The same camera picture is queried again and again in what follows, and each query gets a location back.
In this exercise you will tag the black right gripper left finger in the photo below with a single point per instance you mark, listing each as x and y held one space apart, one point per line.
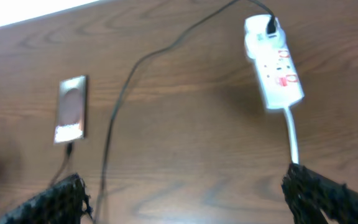
63 203

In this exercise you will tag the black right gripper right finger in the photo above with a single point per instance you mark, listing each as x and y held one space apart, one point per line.
313 198

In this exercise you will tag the Galaxy smartphone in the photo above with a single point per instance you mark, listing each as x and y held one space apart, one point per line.
70 122

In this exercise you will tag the white power strip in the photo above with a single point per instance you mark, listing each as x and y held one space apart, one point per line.
279 81

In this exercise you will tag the white USB charger adapter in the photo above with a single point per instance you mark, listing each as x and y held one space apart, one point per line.
257 40

